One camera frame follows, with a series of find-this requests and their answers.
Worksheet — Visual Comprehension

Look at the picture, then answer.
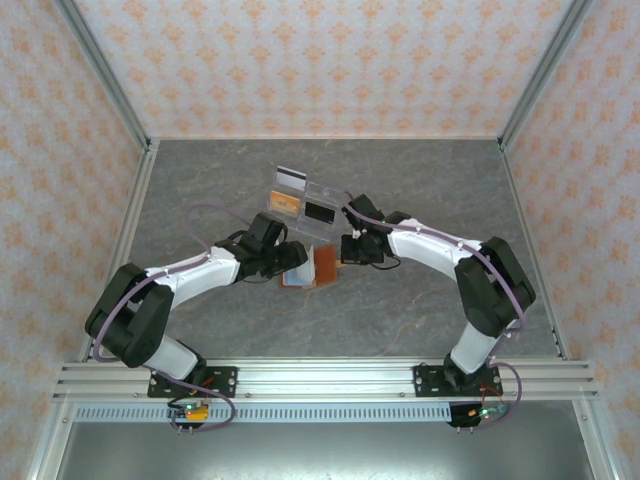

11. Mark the brown leather card holder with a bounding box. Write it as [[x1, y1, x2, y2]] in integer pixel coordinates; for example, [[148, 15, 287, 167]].
[[280, 243, 340, 290]]

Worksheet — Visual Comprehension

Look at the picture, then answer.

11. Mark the orange card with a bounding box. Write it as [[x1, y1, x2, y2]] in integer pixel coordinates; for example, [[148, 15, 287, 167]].
[[268, 189, 302, 216]]

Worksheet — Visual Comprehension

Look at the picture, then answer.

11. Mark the clear acrylic card stand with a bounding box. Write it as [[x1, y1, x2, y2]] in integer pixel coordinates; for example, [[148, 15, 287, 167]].
[[266, 165, 347, 241]]

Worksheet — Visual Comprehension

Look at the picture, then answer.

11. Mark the black logo card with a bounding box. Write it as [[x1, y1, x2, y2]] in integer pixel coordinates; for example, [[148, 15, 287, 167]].
[[303, 201, 336, 225]]

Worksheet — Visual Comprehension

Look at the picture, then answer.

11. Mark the white magnetic stripe card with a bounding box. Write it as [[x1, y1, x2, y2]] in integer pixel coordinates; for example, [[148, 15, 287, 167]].
[[274, 166, 308, 192]]

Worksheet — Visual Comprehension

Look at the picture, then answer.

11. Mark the left controller circuit board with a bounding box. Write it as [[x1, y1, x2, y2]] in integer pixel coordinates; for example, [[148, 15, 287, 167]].
[[167, 399, 211, 427]]

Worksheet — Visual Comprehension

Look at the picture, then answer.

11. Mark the controller circuit board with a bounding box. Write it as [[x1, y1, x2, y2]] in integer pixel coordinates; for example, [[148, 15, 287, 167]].
[[449, 399, 511, 429], [167, 399, 211, 427]]

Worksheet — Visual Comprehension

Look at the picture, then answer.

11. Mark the right controller circuit board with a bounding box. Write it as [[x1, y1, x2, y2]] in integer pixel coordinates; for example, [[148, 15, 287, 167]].
[[449, 399, 511, 429]]

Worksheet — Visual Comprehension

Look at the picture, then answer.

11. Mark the grey metal panel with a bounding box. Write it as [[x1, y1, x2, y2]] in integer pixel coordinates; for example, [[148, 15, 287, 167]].
[[49, 422, 591, 480]]

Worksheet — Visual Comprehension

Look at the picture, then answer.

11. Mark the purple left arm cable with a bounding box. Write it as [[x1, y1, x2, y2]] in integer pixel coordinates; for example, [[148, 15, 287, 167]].
[[91, 203, 256, 432]]

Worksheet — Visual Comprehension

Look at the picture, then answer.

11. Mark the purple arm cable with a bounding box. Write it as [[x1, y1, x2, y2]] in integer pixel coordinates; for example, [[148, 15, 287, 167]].
[[341, 188, 530, 431], [91, 203, 256, 432]]

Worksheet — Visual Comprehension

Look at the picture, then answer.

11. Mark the aluminium table edge rail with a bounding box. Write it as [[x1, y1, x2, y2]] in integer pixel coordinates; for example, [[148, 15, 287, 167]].
[[77, 139, 161, 364], [498, 139, 572, 362]]

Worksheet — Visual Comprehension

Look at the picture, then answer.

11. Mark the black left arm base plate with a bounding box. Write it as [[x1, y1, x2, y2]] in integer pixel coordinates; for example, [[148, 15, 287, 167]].
[[147, 366, 239, 399]]

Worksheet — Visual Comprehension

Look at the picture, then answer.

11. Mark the aluminium mounting rail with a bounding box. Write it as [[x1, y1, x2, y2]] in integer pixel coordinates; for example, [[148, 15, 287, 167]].
[[52, 357, 599, 401]]

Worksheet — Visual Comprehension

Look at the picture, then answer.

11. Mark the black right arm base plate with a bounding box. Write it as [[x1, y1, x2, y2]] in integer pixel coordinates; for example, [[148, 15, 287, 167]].
[[413, 364, 501, 399]]

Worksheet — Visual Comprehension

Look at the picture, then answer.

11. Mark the slotted grey cable duct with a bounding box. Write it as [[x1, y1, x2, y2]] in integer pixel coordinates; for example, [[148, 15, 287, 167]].
[[73, 402, 509, 424]]

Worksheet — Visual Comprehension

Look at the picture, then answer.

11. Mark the aluminium frame post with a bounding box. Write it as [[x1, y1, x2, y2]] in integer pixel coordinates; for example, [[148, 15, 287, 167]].
[[52, 0, 154, 151], [498, 0, 597, 151]]

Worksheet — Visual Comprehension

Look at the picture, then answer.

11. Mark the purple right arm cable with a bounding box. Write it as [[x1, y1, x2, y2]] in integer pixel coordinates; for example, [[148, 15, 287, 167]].
[[341, 188, 530, 431]]

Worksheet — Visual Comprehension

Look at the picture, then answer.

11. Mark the aluminium frame leg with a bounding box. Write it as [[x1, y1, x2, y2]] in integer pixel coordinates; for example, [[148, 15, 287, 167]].
[[572, 399, 616, 480], [27, 399, 76, 480]]

